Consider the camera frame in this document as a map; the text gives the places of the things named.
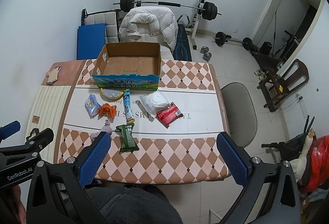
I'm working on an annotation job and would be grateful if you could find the lilac cloth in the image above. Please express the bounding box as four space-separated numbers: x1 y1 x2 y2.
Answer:
90 120 112 141

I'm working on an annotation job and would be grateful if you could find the green snack packet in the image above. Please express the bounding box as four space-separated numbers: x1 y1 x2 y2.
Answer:
115 122 139 153

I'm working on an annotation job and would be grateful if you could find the light blue tissue pack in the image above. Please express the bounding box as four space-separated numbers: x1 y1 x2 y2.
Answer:
85 94 101 118

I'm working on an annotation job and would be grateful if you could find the orange snack packet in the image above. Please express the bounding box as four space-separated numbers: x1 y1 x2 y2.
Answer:
98 103 117 119

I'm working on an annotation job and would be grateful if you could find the blue Nestle milk powder pouch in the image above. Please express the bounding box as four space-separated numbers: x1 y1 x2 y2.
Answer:
123 90 135 124

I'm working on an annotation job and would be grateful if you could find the red snack packet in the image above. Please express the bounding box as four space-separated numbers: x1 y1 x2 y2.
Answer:
156 103 183 128

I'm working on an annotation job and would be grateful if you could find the white soft pouch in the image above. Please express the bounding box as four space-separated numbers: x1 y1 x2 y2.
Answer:
139 91 171 118

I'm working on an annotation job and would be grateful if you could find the dark fuzzy trousers lap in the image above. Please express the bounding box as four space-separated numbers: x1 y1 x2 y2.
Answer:
86 185 182 223

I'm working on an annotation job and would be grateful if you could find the white goose plush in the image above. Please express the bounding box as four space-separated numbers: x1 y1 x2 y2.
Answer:
290 129 315 182

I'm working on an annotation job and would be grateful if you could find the checkered table cloth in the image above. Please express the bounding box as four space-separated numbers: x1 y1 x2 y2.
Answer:
27 59 230 184

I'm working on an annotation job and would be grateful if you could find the red plastic bag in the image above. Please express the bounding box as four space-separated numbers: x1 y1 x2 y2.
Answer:
301 135 329 193

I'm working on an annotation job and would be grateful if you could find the dark wooden chair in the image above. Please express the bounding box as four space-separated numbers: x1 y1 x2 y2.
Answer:
257 59 309 112

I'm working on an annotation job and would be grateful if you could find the chrome dumbbell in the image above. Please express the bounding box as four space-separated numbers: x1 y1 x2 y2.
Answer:
200 46 209 54
202 52 212 62

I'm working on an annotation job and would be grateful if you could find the open cardboard box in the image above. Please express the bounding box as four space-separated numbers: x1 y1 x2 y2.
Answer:
92 42 161 90

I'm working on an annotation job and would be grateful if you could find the blue folded mat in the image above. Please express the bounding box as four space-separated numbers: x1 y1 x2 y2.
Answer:
76 23 105 60

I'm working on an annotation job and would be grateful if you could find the floor barbell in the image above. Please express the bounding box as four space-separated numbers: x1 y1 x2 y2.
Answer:
214 32 253 51

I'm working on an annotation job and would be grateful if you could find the white padded cushion panel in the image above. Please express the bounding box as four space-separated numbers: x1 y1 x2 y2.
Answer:
81 10 119 43

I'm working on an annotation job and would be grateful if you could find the barbell on rack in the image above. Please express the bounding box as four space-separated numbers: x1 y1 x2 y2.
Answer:
113 0 221 21

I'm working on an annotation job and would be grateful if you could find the white puffer jacket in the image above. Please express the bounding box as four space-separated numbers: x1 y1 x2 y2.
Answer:
119 6 178 52

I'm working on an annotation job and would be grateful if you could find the white weight bench rack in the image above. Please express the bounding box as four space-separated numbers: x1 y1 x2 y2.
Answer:
189 0 205 50

